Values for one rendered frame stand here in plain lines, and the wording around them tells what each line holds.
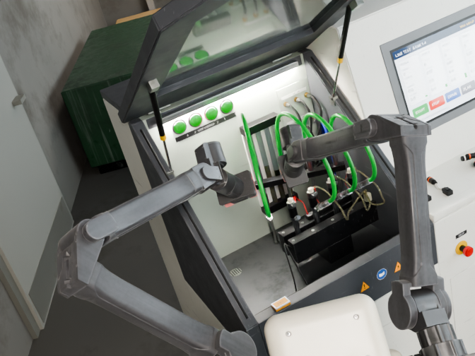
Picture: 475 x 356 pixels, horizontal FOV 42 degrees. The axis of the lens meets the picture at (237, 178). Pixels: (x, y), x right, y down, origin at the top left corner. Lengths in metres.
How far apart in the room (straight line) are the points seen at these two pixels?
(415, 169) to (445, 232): 0.85
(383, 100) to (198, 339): 1.19
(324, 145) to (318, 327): 0.57
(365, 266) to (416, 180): 0.70
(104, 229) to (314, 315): 0.41
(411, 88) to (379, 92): 0.13
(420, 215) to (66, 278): 0.69
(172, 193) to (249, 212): 0.96
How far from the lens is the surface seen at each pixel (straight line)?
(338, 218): 2.09
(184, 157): 2.09
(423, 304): 1.30
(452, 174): 2.25
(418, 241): 1.29
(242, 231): 2.31
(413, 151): 1.28
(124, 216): 1.25
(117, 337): 3.51
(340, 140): 1.49
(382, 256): 1.97
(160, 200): 1.32
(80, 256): 1.14
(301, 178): 1.83
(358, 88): 2.09
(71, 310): 3.87
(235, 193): 1.55
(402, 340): 2.22
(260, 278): 2.16
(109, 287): 1.16
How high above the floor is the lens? 2.14
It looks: 28 degrees down
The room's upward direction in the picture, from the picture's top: 16 degrees counter-clockwise
